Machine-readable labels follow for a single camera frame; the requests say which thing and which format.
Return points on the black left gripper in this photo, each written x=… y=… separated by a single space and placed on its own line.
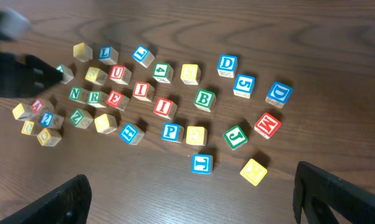
x=28 y=79

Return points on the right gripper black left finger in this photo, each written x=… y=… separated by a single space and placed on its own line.
x=68 y=203

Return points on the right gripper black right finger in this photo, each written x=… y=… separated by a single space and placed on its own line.
x=317 y=193

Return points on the green N letter block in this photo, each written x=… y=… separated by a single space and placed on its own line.
x=78 y=94

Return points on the green R letter block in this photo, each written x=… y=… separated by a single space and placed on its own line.
x=97 y=99

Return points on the red U letter block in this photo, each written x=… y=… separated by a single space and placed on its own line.
x=120 y=74

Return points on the red E letter block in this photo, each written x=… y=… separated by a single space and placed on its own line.
x=118 y=100

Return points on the red i block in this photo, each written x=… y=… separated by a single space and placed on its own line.
x=143 y=91
x=165 y=108

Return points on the yellow block far left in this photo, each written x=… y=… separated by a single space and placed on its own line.
x=23 y=112

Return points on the red A letter block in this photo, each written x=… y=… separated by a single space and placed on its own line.
x=40 y=106

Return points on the yellow C letter block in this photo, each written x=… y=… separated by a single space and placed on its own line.
x=31 y=128

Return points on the green L letter block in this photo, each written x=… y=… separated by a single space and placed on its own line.
x=67 y=74

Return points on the blue 2 number block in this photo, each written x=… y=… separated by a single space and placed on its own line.
x=50 y=120

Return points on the yellow K letter block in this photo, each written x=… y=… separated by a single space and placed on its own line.
x=253 y=172

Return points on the yellow O letter block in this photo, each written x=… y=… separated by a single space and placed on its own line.
x=49 y=137

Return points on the yellow block top left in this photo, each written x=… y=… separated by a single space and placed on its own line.
x=82 y=52

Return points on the red M letter block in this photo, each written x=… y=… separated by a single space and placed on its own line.
x=267 y=125

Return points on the green Z letter block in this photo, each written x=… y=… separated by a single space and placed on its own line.
x=81 y=119

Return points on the yellow S letter block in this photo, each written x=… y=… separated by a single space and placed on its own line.
x=96 y=76

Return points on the yellow block beside Z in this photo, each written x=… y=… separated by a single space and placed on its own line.
x=105 y=124

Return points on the blue H letter block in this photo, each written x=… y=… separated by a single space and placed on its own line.
x=131 y=134

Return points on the green J letter block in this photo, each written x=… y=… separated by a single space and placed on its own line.
x=235 y=137

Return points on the blue L block upright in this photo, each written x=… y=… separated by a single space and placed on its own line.
x=108 y=55

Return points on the blue D block right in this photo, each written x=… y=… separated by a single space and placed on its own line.
x=279 y=94

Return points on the blue d block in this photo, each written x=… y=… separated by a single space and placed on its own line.
x=227 y=66
x=279 y=94

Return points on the blue T letter block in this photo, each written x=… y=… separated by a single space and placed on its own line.
x=202 y=164

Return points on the blue P letter block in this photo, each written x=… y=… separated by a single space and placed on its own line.
x=172 y=132

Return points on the blue 5 number block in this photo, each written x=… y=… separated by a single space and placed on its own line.
x=244 y=86

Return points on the yellow block beside P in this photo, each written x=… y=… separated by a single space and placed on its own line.
x=196 y=135

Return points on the blue L block tilted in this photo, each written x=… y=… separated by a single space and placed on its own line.
x=143 y=56

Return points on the green B letter block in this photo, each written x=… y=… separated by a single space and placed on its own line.
x=205 y=100

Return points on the green 4 number block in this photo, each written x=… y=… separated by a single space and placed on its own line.
x=163 y=73

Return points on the blue D block upper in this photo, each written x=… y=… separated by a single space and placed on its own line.
x=227 y=66

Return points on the yellow block upper middle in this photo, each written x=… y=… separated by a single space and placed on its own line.
x=190 y=74

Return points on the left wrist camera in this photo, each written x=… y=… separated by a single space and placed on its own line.
x=13 y=25

